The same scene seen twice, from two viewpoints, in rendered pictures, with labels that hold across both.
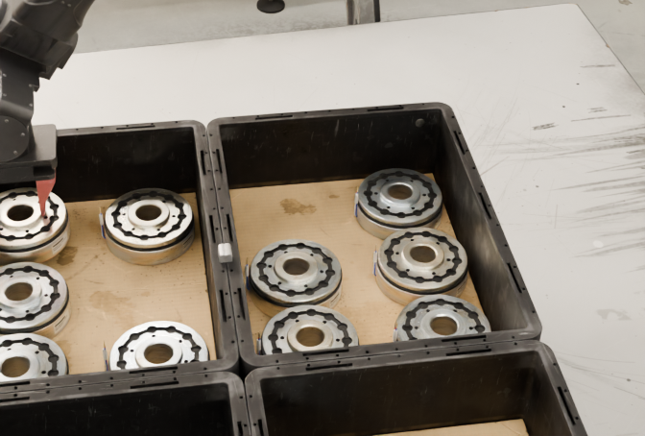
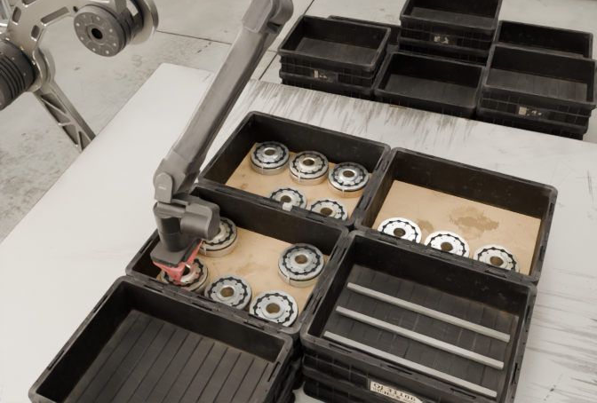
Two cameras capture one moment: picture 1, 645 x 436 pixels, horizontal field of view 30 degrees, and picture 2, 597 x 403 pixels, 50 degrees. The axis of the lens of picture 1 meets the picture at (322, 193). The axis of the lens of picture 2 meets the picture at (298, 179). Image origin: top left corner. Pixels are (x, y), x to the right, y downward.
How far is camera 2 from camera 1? 0.97 m
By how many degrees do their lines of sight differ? 40
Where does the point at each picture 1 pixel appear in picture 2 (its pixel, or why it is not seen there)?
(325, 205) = (247, 179)
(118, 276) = (232, 260)
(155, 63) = (52, 206)
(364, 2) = (80, 121)
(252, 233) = not seen: hidden behind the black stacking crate
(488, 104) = not seen: hidden behind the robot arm
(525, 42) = (171, 88)
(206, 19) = not seen: outside the picture
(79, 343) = (262, 288)
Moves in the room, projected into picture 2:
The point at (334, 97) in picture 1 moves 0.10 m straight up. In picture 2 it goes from (144, 158) to (138, 132)
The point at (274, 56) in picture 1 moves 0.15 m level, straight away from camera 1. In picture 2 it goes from (94, 163) to (59, 147)
